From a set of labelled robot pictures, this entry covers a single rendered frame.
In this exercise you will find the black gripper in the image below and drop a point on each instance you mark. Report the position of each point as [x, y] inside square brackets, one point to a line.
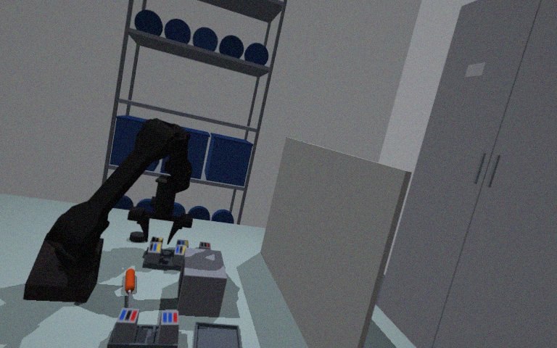
[163, 210]

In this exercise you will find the black short cylinder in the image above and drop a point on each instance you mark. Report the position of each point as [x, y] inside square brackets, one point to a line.
[137, 236]

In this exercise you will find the grey wall panel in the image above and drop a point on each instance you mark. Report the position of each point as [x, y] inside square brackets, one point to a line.
[330, 228]

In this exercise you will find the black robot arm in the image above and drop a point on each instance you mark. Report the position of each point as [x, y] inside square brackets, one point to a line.
[76, 233]

